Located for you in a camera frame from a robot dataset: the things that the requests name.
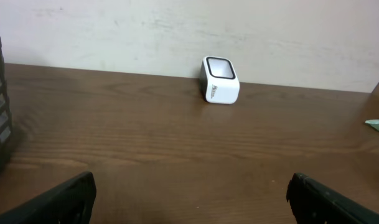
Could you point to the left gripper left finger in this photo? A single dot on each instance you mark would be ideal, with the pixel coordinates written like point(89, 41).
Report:
point(69, 202)

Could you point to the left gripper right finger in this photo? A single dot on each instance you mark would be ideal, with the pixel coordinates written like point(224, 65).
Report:
point(313, 202)

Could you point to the white barcode scanner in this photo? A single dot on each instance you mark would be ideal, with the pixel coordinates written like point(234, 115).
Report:
point(218, 81)

